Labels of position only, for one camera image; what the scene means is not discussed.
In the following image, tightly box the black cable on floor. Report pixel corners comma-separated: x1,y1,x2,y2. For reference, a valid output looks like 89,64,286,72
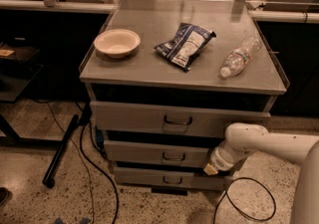
78,122,120,224

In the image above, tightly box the dark side table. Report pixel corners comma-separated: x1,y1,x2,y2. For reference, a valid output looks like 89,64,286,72
0,37,43,103

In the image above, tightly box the grey drawer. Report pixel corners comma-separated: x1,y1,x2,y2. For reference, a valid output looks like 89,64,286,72
104,140,209,168
114,167,232,191
90,101,270,138

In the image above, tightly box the blue chip bag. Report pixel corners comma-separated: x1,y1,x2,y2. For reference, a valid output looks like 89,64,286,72
155,23,216,73

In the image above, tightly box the black table leg bar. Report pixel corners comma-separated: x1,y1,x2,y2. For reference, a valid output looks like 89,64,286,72
42,114,79,188

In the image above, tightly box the grey bottom drawer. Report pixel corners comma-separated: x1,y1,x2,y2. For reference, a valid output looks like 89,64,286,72
114,167,232,191

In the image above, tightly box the metal railing bar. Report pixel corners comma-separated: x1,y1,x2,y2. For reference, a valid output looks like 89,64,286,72
0,0,117,14

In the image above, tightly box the grey top drawer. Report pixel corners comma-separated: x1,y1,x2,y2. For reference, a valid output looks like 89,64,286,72
90,101,270,138

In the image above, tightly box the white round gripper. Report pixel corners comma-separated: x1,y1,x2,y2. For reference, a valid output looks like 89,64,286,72
203,140,253,175

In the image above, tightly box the grey drawer cabinet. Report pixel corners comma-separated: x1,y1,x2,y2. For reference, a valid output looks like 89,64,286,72
80,0,287,190

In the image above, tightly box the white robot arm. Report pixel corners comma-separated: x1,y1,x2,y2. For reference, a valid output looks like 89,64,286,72
203,122,319,224

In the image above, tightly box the clear plastic water bottle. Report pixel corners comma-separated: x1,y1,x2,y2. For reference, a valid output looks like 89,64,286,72
219,36,261,80

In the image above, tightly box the white bowl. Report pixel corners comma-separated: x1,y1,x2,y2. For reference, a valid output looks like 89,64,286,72
94,29,141,59

